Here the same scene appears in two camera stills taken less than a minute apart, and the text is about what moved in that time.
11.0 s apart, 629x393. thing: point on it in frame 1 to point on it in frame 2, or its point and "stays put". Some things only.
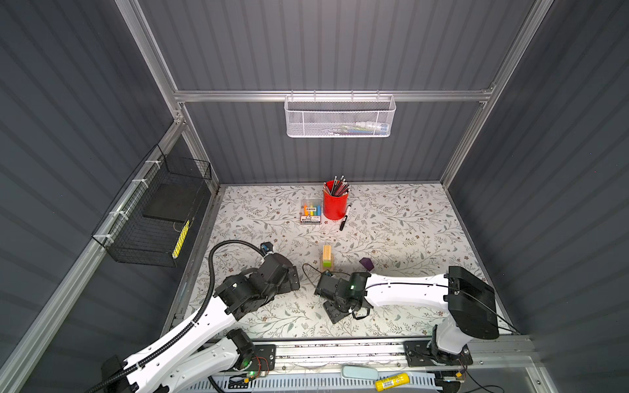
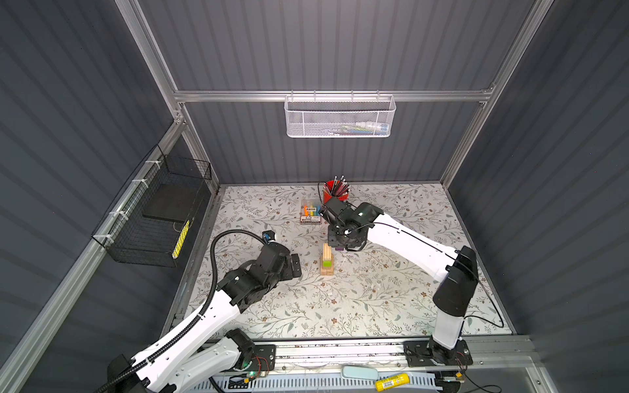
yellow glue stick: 391,382 stays put
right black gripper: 331,313 to 333,244
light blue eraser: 359,372 stays put
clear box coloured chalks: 310,211 stays put
